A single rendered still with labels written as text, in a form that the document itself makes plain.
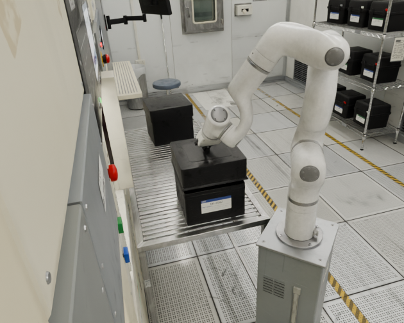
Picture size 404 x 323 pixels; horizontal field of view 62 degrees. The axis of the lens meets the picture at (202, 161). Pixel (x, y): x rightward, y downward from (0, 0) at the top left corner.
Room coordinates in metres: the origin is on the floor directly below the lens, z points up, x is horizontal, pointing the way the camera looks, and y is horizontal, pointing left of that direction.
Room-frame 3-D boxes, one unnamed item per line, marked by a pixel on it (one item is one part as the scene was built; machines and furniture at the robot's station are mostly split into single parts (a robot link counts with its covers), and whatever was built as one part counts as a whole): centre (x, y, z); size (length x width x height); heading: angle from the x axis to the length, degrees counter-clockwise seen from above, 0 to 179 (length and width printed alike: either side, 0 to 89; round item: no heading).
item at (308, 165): (1.06, -0.38, 1.07); 0.19 x 0.12 x 0.24; 167
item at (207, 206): (1.34, -0.02, 0.85); 0.28 x 0.28 x 0.17; 13
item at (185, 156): (1.34, -0.02, 1.02); 0.29 x 0.29 x 0.13; 13
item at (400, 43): (3.24, -1.92, 1.05); 0.17 x 0.03 x 0.26; 103
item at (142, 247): (1.76, 0.15, 0.38); 1.30 x 0.60 x 0.76; 13
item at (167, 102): (2.18, 0.21, 0.89); 0.29 x 0.29 x 0.25; 17
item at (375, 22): (3.45, -1.88, 1.31); 0.30 x 0.28 x 0.26; 14
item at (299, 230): (1.09, -0.39, 0.85); 0.19 x 0.19 x 0.18
